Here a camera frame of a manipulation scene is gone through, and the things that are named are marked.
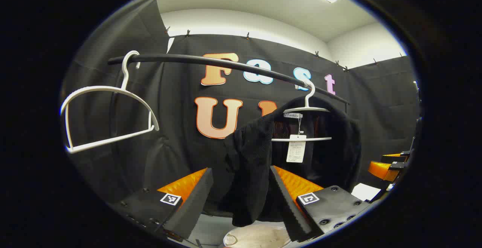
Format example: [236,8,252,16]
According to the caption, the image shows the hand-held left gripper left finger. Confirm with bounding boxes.
[108,167,214,240]

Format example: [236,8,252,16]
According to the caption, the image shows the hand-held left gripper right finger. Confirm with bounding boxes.
[269,165,372,243]

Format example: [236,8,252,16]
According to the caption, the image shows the black knit garment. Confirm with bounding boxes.
[223,96,362,228]

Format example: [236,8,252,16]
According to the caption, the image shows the white plastic hanger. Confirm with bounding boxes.
[271,80,333,142]
[60,50,160,154]

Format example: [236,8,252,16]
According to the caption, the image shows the black clothes rack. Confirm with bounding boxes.
[107,53,351,154]

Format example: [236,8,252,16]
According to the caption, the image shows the white paper hang tag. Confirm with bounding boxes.
[286,135,307,163]

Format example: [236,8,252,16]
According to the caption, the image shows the black backdrop cloth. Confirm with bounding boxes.
[62,0,420,218]

